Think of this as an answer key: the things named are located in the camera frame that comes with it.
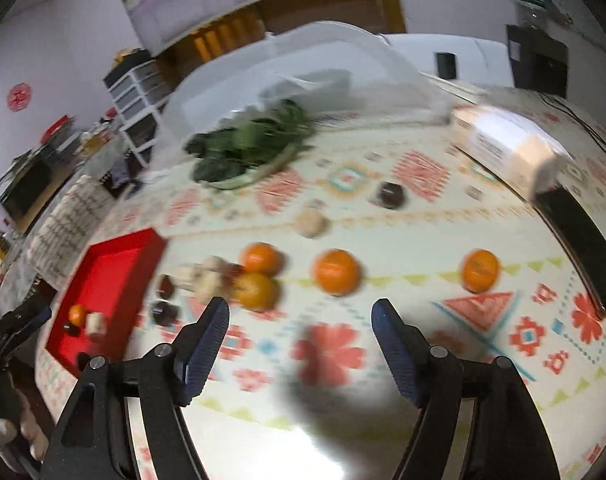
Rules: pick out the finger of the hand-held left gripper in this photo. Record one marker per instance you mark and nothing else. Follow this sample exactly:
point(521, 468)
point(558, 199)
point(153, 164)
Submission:
point(30, 319)

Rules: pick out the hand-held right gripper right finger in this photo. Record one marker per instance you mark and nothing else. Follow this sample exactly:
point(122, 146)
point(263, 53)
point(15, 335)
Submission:
point(398, 351)

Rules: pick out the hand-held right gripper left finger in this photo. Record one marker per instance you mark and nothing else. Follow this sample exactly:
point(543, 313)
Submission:
point(208, 346)

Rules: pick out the peeled banana piece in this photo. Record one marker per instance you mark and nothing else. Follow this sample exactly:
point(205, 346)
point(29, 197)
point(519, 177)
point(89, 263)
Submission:
point(208, 286)
point(96, 325)

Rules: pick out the orange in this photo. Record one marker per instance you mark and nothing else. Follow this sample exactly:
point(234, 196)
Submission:
point(76, 314)
point(480, 270)
point(253, 291)
point(259, 258)
point(336, 271)

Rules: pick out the dark purple fruit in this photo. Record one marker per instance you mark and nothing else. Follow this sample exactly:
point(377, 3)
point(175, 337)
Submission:
point(165, 285)
point(71, 330)
point(163, 311)

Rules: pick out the red tray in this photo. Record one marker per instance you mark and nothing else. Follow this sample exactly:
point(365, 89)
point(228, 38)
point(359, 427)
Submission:
point(113, 270)

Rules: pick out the person's left hand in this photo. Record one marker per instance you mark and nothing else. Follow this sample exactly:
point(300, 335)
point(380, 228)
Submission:
point(5, 430)

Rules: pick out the patterned fabric chair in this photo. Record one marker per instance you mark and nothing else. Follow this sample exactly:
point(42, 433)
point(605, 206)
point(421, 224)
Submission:
point(68, 225)

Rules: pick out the black monitor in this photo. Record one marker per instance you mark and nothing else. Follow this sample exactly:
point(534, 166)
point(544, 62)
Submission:
point(25, 187)

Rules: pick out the beige round bun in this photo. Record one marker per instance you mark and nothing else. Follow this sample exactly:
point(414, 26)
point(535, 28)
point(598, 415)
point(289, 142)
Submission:
point(310, 222)

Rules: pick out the dark chocolate ball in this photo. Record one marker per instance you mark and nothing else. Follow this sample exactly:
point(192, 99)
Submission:
point(390, 195)

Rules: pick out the leafy greens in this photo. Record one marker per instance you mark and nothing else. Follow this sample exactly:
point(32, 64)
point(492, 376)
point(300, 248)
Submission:
point(248, 142)

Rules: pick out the black flat device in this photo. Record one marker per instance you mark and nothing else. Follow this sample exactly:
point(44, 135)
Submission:
point(578, 245)

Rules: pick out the white cardboard box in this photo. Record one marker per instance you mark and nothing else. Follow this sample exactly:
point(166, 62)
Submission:
point(503, 142)

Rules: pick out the white drawer cabinet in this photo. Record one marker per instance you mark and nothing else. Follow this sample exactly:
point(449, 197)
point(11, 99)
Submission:
point(138, 100)

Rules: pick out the small black speaker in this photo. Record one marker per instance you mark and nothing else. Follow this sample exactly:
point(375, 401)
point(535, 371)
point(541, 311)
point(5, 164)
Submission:
point(445, 64)

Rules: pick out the translucent mesh food cover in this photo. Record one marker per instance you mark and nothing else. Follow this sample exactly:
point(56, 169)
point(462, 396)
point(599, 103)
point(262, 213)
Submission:
point(333, 55)

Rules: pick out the white appliance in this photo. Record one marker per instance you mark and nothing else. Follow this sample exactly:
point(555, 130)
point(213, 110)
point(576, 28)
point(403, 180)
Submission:
point(478, 57)

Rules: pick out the black box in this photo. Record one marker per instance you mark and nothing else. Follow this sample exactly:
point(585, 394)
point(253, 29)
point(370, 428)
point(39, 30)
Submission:
point(538, 60)

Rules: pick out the red round wall decoration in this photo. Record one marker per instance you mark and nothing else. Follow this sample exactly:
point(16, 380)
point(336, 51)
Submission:
point(19, 96)

